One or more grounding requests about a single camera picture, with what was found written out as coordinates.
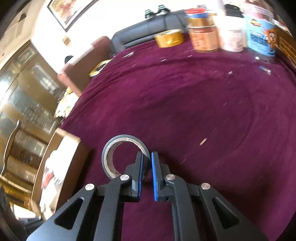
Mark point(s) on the black tape roll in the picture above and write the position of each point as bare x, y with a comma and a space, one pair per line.
107, 150

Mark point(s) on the yellow black book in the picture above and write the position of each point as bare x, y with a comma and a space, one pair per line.
99, 68

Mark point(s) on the wooden toothpick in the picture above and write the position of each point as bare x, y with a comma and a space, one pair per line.
203, 141

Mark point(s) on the brown upholstered chair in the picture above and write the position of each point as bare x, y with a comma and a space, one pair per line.
81, 67

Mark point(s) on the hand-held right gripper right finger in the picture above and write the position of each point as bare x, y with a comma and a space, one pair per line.
155, 180

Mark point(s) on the small metal clipper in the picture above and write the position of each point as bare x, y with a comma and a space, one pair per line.
128, 54

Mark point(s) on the wooden brick-pattern counter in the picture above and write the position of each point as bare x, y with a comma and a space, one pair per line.
286, 44

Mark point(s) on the blue cartoon label jar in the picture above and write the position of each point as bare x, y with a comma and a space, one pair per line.
261, 39

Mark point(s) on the white plastic tub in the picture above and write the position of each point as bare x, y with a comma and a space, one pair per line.
231, 37

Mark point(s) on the dark grey sofa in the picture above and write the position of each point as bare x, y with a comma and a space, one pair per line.
143, 32

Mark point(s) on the small gold wall frame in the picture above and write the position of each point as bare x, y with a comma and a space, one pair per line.
66, 40

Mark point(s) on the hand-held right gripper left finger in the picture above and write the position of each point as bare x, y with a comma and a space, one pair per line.
139, 183

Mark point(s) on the dark round object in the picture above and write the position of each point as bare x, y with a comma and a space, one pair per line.
68, 59

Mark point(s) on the yellow tape roll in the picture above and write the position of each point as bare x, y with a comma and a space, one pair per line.
170, 39

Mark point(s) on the framed landscape painting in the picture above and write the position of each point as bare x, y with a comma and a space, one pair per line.
67, 11

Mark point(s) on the small black clamp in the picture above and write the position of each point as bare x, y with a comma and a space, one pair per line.
149, 13
162, 9

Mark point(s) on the yellow patterned cloth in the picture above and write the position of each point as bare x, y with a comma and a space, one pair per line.
66, 103

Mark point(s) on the wooden glass-door cabinet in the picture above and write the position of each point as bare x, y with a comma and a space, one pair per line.
27, 92

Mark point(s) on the shallow wooden box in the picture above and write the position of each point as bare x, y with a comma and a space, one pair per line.
78, 150

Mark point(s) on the orange jar with red lid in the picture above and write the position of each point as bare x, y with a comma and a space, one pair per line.
204, 34

